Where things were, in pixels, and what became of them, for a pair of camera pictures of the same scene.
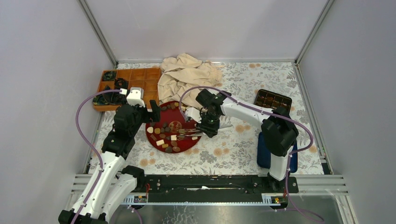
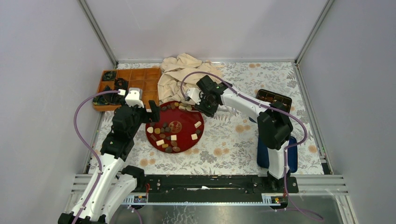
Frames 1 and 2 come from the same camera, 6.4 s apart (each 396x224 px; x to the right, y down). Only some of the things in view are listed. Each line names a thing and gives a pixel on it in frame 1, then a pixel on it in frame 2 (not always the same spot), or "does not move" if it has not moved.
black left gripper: (156, 112) does not move
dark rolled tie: (109, 75) does not move
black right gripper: (211, 131) -> (210, 112)
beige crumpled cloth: (182, 76) does not move
